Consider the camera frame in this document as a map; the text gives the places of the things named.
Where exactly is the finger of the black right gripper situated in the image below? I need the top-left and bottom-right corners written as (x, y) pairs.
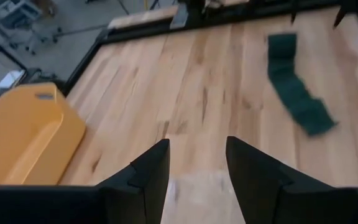
top-left (290, 4), bottom-right (300, 26)
top-left (332, 6), bottom-right (349, 30)

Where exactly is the dark green elastic bandage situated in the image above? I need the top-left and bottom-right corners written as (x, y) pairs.
top-left (266, 32), bottom-right (338, 137)

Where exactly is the yellow plastic bin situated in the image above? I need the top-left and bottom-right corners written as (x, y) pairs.
top-left (0, 82), bottom-right (87, 187)

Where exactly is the grey metal base plate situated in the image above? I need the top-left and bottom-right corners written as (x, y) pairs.
top-left (168, 2), bottom-right (190, 30)

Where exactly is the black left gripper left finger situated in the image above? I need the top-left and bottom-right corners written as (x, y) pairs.
top-left (0, 138), bottom-right (171, 224)

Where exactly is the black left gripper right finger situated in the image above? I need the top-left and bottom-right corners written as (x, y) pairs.
top-left (225, 136), bottom-right (358, 224)

